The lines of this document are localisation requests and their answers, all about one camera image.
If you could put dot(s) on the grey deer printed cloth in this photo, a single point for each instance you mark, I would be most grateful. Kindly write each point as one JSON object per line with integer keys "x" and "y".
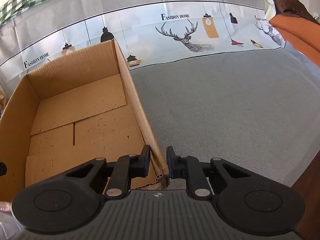
{"x": 212, "y": 105}

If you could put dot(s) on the cardboard box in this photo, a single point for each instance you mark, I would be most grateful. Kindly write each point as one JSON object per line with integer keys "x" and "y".
{"x": 75, "y": 110}

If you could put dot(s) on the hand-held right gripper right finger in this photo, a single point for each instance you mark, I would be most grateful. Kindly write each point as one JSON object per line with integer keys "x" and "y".
{"x": 170, "y": 162}

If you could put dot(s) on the brown cloth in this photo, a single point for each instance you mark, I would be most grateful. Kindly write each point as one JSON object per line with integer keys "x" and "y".
{"x": 290, "y": 2}

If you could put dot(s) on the green checkered cloth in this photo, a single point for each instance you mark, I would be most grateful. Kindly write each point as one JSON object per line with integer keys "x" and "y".
{"x": 25, "y": 2}

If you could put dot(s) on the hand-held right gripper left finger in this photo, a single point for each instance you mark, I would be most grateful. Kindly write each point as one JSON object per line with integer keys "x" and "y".
{"x": 146, "y": 162}

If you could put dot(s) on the orange cushion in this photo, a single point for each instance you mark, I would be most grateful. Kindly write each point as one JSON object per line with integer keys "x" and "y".
{"x": 300, "y": 37}

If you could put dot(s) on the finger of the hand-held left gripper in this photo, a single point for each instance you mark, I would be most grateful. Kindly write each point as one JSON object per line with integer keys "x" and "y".
{"x": 2, "y": 169}

